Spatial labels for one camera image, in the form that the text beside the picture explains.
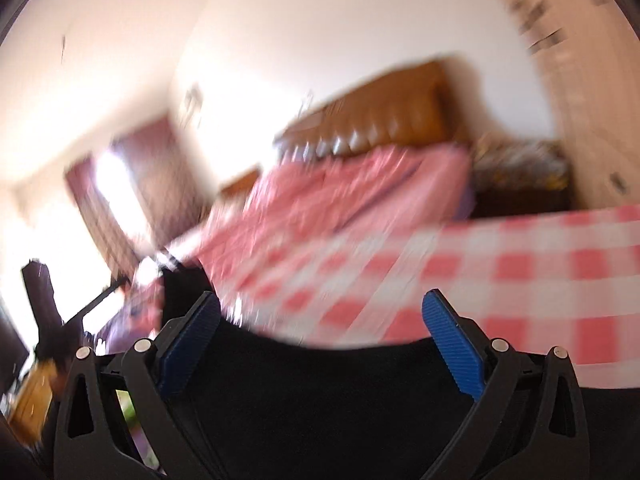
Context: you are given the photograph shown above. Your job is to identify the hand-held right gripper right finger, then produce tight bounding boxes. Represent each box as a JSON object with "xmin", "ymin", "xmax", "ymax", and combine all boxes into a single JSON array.
[{"xmin": 421, "ymin": 288, "xmax": 588, "ymax": 480}]

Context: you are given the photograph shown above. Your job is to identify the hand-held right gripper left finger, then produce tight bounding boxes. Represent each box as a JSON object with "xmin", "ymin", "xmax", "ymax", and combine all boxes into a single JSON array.
[{"xmin": 52, "ymin": 290, "xmax": 223, "ymax": 480}]

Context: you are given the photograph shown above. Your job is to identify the black pants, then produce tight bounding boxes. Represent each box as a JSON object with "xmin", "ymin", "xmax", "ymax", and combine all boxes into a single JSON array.
[{"xmin": 160, "ymin": 262, "xmax": 640, "ymax": 480}]

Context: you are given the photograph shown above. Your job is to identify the purple bed sheet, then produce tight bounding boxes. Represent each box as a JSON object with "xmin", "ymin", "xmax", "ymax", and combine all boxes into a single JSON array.
[{"xmin": 100, "ymin": 305, "xmax": 166, "ymax": 356}]

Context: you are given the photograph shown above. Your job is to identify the green printed bag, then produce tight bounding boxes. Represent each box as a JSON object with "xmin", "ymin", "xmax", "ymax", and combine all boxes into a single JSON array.
[{"xmin": 116, "ymin": 389, "xmax": 138, "ymax": 428}]

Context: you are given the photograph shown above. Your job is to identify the pink white checkered cloth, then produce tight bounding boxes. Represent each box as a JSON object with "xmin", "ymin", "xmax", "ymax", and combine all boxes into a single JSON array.
[{"xmin": 220, "ymin": 207, "xmax": 640, "ymax": 391}]

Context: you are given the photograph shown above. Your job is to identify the dark object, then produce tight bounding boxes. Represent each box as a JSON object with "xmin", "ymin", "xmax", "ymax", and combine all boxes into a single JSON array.
[{"xmin": 20, "ymin": 259, "xmax": 126, "ymax": 361}]

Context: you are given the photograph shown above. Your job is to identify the dark red curtain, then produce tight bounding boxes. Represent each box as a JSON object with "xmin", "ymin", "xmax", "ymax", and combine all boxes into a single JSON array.
[
  {"xmin": 112, "ymin": 115, "xmax": 211, "ymax": 231},
  {"xmin": 65, "ymin": 157, "xmax": 141, "ymax": 281}
]

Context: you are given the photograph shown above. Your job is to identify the wooden desk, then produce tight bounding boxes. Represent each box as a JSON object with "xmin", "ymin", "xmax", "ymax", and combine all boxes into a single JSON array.
[{"xmin": 7, "ymin": 357, "xmax": 58, "ymax": 446}]

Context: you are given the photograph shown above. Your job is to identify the wooden nightstand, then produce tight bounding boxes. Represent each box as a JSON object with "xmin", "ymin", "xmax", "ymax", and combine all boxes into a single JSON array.
[{"xmin": 220, "ymin": 167, "xmax": 261, "ymax": 198}]

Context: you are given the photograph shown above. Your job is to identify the brown patterned blanket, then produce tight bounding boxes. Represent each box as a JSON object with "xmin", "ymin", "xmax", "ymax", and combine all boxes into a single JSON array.
[{"xmin": 472, "ymin": 137, "xmax": 576, "ymax": 218}]

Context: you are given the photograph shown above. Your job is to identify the pink quilt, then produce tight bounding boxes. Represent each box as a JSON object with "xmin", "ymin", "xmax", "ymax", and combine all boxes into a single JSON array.
[{"xmin": 135, "ymin": 142, "xmax": 473, "ymax": 321}]

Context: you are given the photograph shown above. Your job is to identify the white air conditioner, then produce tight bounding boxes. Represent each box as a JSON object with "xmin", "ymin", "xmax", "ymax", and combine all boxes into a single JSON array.
[{"xmin": 180, "ymin": 85, "xmax": 203, "ymax": 121}]

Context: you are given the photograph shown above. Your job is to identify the wooden bed headboard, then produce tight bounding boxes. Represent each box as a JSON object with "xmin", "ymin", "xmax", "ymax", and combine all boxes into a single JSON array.
[{"xmin": 274, "ymin": 60, "xmax": 468, "ymax": 161}]

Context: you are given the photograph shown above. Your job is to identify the cream wardrobe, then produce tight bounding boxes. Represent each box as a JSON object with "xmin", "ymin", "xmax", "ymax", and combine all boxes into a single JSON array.
[{"xmin": 480, "ymin": 0, "xmax": 640, "ymax": 211}]

